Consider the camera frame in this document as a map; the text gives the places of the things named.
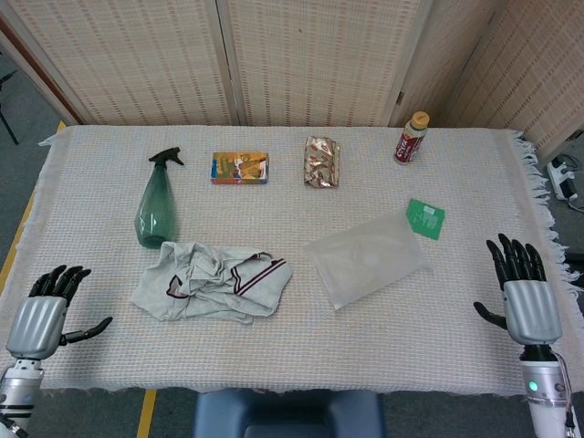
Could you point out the green flat sachet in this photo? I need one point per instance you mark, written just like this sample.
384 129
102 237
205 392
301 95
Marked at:
431 219

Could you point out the white garment with striped trim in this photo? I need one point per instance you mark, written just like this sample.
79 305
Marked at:
205 292

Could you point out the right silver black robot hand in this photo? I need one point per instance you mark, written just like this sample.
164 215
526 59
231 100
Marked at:
531 310

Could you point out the pale woven tablecloth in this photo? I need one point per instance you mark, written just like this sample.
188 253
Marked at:
274 356

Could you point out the black stand legs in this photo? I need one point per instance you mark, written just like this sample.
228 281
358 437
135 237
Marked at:
7 123

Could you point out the crumpled foil snack packet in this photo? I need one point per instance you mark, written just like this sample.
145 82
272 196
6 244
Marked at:
322 162

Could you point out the red coffee bottle yellow cap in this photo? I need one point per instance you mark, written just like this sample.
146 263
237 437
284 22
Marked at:
409 143

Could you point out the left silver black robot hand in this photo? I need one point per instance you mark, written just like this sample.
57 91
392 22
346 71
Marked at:
36 328

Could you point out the white power strip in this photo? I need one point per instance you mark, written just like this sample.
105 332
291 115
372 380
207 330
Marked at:
565 180

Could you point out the woven folding screen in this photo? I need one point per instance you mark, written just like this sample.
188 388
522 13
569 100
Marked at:
137 59

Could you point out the green plastic spray bottle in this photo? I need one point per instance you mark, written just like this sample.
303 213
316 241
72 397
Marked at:
156 210

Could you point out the transparent plastic bag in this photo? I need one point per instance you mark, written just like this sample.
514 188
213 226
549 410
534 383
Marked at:
365 260

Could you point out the colourful cardboard box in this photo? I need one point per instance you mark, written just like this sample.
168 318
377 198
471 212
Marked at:
239 169

